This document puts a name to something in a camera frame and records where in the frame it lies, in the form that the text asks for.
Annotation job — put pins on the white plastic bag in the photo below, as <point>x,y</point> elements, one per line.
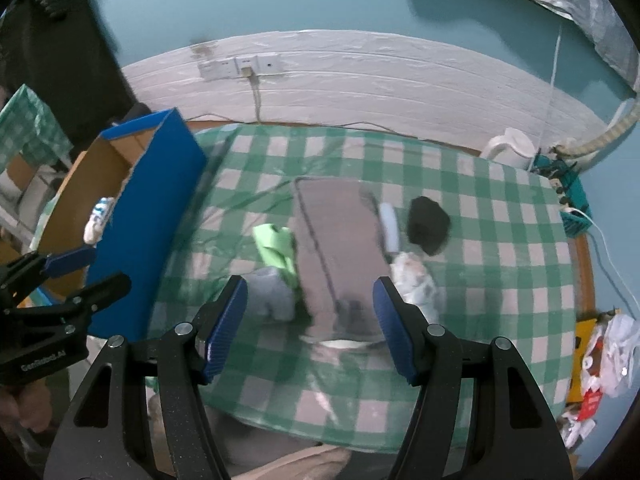
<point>615,355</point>

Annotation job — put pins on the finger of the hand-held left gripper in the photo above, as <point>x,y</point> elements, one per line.
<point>70,259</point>
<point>100,290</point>

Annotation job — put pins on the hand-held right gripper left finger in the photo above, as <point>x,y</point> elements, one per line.
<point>227,330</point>

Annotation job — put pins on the light grey cloth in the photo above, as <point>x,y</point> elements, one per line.
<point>267,295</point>

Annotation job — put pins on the light green cloth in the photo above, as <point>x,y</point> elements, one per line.
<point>272,245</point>

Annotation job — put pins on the green checked tablecloth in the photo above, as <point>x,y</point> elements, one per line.
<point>475,285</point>

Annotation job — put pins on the white electric kettle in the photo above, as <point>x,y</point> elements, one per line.
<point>510,147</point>

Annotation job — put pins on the yellow box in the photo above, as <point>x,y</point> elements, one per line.
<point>582,340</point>

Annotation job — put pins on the white power strip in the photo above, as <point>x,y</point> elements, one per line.
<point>562,195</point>

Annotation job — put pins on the blue cardboard box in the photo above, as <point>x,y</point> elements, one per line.
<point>150,210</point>

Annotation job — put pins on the grey folded towel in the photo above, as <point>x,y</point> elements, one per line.
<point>340,240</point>

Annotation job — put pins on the dark cloth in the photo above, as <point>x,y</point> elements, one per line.
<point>75,60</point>

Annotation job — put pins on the white blue striped sock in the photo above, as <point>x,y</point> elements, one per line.
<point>97,220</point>

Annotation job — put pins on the green checked cloth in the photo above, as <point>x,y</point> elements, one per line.
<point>25,125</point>

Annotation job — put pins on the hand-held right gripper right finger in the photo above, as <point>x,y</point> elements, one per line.
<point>392,330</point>

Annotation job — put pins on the red white packets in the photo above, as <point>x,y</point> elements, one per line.
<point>587,407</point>

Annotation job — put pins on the white wall socket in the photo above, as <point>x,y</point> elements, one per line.
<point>217,70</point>
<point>270,63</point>
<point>246,64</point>

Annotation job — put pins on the teal plastic basket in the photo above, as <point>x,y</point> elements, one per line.
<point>575,220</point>

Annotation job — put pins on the white patterned cloth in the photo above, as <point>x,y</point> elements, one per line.
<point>415,280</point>

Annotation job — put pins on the black sock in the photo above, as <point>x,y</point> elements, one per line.
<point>425,225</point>

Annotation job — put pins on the person's left hand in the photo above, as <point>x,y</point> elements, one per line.
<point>30,407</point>

